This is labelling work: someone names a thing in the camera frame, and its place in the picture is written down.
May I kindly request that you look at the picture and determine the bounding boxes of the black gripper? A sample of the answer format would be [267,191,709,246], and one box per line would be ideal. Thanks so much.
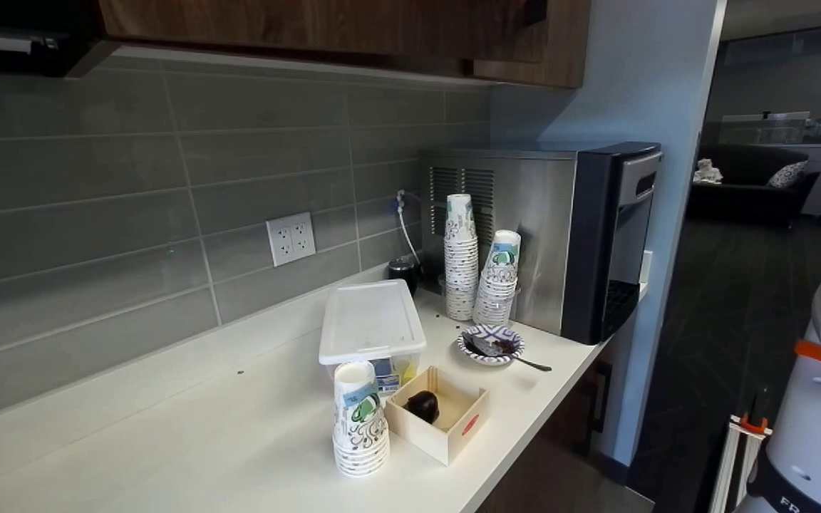
[521,0,554,29]

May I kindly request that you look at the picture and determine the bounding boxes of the black sofa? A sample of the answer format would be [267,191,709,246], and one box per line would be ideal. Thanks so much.
[686,141,821,232]

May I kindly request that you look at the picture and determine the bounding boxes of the wooden wall cabinet body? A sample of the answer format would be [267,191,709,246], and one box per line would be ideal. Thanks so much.
[105,38,480,85]

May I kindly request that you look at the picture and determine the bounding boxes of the light sofa pillow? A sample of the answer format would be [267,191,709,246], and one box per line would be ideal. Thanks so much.
[763,156,812,191]

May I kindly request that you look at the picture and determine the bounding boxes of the medium printed paper cup stack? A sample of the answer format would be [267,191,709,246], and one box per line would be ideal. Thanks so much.
[470,225,525,332]

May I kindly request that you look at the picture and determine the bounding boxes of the small black pot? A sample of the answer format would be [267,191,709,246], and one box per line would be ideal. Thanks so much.
[386,253,424,290]

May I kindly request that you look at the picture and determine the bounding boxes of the metal spoon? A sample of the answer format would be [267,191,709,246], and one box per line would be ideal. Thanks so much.
[465,332,555,376]

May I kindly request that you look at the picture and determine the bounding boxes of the wooden cabinet door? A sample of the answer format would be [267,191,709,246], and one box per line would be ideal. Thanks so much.
[95,0,529,68]
[470,0,594,91]

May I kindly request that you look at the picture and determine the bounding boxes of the black object in wooden box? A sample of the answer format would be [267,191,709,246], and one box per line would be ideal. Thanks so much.
[403,389,445,427]

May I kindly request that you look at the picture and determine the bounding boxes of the clear plastic container with lid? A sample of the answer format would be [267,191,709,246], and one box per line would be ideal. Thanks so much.
[316,277,430,394]

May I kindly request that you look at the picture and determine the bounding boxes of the white wall outlet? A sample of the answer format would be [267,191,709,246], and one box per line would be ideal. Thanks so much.
[263,208,320,272]

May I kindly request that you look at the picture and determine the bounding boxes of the small wooden box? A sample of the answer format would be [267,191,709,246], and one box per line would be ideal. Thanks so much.
[381,363,494,468]

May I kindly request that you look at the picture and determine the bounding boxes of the white green-logo bottle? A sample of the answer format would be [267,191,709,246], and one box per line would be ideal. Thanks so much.
[327,360,393,481]

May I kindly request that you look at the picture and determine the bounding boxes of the steel and black water dispenser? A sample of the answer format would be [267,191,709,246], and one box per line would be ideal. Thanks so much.
[415,141,666,347]

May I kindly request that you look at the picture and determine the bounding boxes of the white poles with orange bands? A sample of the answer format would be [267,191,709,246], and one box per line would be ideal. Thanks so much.
[706,410,776,513]

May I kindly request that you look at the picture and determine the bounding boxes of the curved metal tube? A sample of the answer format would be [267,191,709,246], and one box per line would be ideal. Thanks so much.
[391,188,424,266]

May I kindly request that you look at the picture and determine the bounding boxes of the dark lower cabinet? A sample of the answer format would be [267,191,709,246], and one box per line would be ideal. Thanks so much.
[480,357,655,513]

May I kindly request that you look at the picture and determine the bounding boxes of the tall printed paper cup stack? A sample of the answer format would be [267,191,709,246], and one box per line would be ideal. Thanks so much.
[443,191,482,326]

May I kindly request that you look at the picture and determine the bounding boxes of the black open wall shelf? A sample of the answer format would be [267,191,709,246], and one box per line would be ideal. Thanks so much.
[0,0,119,81]

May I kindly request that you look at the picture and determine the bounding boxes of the white object on sofa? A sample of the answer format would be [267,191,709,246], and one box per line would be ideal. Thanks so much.
[691,153,726,188]

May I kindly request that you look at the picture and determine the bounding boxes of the dark small bowl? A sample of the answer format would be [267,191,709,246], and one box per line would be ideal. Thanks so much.
[453,322,525,370]

